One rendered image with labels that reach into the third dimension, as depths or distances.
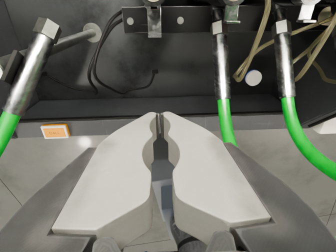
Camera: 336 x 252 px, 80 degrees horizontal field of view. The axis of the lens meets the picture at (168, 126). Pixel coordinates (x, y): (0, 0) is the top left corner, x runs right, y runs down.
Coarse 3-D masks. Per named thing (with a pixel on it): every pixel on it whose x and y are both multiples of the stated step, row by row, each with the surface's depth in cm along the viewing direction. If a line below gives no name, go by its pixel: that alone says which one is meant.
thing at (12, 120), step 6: (6, 114) 18; (12, 114) 18; (0, 120) 18; (6, 120) 18; (12, 120) 18; (18, 120) 19; (0, 126) 18; (6, 126) 18; (12, 126) 18; (0, 132) 18; (6, 132) 18; (12, 132) 19; (0, 138) 18; (6, 138) 18; (0, 144) 18; (6, 144) 18; (0, 150) 18; (0, 156) 18
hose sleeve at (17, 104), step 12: (36, 36) 19; (36, 48) 19; (48, 48) 20; (24, 60) 19; (36, 60) 19; (24, 72) 18; (36, 72) 19; (12, 84) 18; (24, 84) 19; (36, 84) 20; (12, 96) 18; (24, 96) 19; (12, 108) 18; (24, 108) 19
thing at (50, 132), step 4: (44, 124) 43; (48, 124) 43; (52, 124) 43; (56, 124) 43; (60, 124) 43; (64, 124) 43; (44, 128) 42; (48, 128) 42; (52, 128) 42; (56, 128) 42; (60, 128) 42; (44, 132) 42; (48, 132) 42; (52, 132) 43; (56, 132) 43; (60, 132) 43; (64, 132) 43; (68, 132) 44; (48, 136) 43; (52, 136) 43; (56, 136) 43; (60, 136) 43; (64, 136) 43
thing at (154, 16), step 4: (144, 4) 20; (148, 8) 20; (160, 8) 20; (148, 12) 21; (152, 12) 21; (156, 12) 21; (160, 12) 21; (148, 16) 21; (152, 16) 21; (156, 16) 21; (160, 16) 21; (148, 20) 21; (152, 20) 21; (156, 20) 21; (160, 20) 21; (148, 24) 21; (152, 24) 21; (156, 24) 21; (160, 24) 21; (148, 28) 21; (152, 28) 21; (156, 28) 21; (160, 28) 21; (148, 32) 22; (152, 32) 22; (156, 32) 22; (160, 32) 22
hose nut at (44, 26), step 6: (42, 18) 19; (36, 24) 19; (42, 24) 19; (48, 24) 19; (54, 24) 20; (36, 30) 19; (42, 30) 19; (48, 30) 19; (54, 30) 20; (60, 30) 21; (48, 36) 19; (54, 36) 20; (54, 42) 20
